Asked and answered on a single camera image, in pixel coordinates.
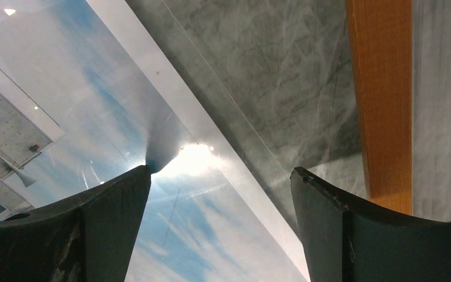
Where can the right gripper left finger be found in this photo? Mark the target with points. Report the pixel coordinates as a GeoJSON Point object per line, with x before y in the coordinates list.
{"type": "Point", "coordinates": [89, 236]}

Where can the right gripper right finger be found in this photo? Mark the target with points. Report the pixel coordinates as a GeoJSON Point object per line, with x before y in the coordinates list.
{"type": "Point", "coordinates": [347, 238]}

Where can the building and sky photo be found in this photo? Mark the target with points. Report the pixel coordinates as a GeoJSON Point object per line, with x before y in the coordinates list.
{"type": "Point", "coordinates": [87, 95]}

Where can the clear transparent frame sheet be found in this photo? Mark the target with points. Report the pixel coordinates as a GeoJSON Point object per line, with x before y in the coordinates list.
{"type": "Point", "coordinates": [276, 78]}

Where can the orange wooden rack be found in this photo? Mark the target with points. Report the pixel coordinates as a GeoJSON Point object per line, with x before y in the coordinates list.
{"type": "Point", "coordinates": [380, 34]}

